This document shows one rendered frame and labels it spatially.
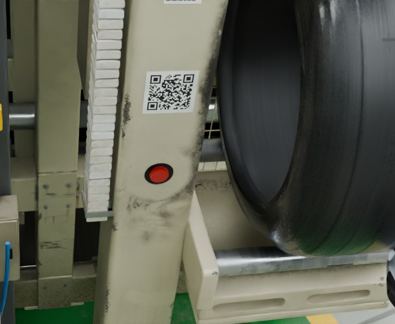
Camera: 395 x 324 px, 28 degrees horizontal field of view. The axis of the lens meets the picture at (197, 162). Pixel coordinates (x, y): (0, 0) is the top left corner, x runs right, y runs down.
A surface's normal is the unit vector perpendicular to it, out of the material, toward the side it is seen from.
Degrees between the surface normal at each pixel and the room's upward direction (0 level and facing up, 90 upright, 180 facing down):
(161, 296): 90
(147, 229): 90
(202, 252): 0
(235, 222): 0
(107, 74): 90
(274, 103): 41
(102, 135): 90
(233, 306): 0
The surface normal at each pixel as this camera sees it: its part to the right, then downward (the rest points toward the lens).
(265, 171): 0.18, -0.57
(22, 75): 0.20, 0.73
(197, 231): 0.13, -0.74
